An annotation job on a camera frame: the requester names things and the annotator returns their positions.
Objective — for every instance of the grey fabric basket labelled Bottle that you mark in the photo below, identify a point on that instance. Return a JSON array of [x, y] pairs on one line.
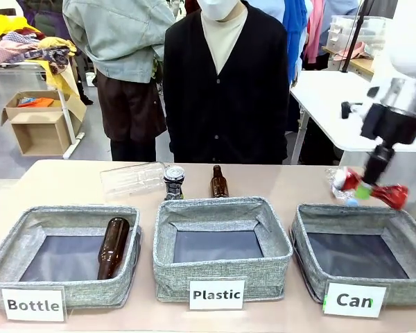
[[55, 256]]

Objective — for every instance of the orange cloth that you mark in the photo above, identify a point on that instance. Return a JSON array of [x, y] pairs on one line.
[[38, 102]]

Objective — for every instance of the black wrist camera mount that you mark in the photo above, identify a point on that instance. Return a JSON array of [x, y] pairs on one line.
[[391, 121]]

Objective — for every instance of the black slanted pole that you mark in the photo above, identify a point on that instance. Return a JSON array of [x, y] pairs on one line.
[[356, 34]]

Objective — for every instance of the open cardboard box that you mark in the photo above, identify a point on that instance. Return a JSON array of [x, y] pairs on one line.
[[31, 104]]

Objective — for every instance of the crumpled clear plastic bottle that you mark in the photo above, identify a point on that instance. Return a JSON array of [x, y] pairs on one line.
[[338, 184]]

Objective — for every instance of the white Plastic label card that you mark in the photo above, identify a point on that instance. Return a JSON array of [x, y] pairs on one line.
[[217, 295]]

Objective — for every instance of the white Bottle label card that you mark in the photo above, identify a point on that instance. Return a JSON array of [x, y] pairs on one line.
[[33, 305]]

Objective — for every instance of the white side table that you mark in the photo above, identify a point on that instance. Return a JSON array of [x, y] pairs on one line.
[[333, 104]]

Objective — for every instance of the hanging pink garment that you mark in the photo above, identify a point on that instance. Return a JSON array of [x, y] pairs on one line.
[[314, 31]]

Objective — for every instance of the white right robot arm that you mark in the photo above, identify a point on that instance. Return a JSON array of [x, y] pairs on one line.
[[410, 38]]

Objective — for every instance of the grey fabric basket labelled Can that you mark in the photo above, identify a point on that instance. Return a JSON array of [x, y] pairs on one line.
[[353, 255]]

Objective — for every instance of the person in pale denim jacket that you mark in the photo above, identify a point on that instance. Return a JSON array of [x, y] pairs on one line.
[[125, 62]]

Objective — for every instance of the grey fabric basket labelled Plastic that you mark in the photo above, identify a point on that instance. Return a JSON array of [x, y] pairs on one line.
[[218, 243]]

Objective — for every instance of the white Can label card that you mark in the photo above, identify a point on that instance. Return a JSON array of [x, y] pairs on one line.
[[354, 299]]

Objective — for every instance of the clear plastic storage boxes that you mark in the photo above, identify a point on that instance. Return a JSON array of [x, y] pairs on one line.
[[353, 33]]

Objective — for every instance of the person in black cardigan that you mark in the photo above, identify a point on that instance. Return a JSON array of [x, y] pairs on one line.
[[225, 93]]

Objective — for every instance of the crushed black can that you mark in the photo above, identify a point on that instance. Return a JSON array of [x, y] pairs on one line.
[[174, 182]]

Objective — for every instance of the hanging blue garment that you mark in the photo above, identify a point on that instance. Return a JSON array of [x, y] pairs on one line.
[[294, 38]]

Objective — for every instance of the large brown glass bottle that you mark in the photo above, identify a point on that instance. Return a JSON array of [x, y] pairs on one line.
[[112, 248]]

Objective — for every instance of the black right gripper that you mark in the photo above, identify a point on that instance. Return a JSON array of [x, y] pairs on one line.
[[380, 163]]

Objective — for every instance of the pile of colourful clothes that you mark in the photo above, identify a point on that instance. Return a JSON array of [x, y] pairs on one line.
[[24, 45]]

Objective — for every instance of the small brown glass bottle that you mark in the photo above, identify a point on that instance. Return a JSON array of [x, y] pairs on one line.
[[217, 184]]

